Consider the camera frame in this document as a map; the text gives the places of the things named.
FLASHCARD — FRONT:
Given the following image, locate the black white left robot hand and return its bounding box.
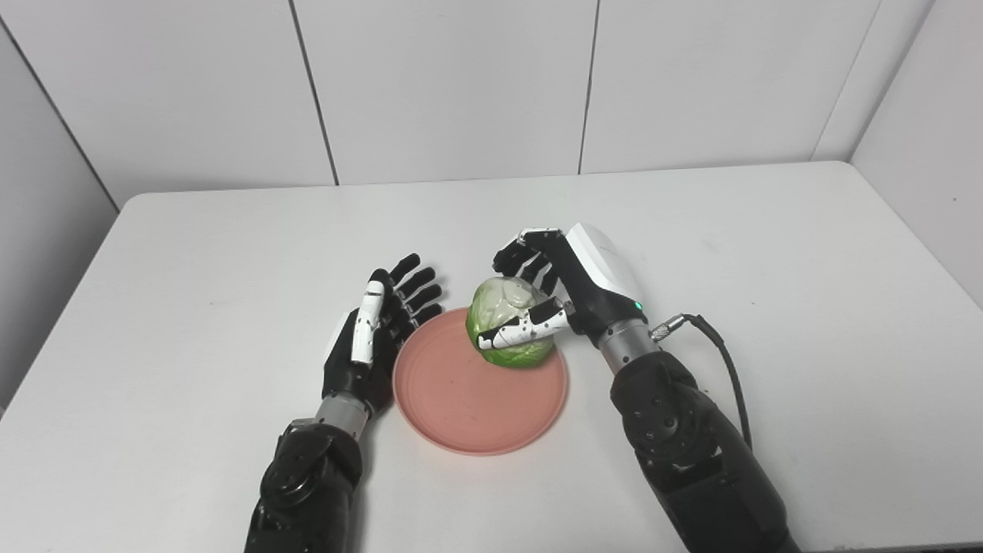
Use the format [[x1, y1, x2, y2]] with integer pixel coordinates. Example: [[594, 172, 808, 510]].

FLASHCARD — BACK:
[[321, 253, 445, 419]]

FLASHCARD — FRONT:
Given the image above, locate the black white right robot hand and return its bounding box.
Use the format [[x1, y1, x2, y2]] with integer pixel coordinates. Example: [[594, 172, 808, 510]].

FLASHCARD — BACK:
[[476, 223, 647, 353]]

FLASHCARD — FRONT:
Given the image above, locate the green white toy cabbage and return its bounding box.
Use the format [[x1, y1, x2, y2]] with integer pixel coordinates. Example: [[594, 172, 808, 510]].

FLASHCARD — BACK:
[[465, 276, 558, 369]]

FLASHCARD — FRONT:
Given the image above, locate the pink round plate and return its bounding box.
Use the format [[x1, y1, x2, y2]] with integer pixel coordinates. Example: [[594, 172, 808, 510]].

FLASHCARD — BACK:
[[392, 306, 570, 457]]

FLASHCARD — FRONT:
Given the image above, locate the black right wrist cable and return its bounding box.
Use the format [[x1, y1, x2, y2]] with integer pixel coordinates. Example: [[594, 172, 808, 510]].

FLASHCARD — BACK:
[[649, 313, 753, 450]]

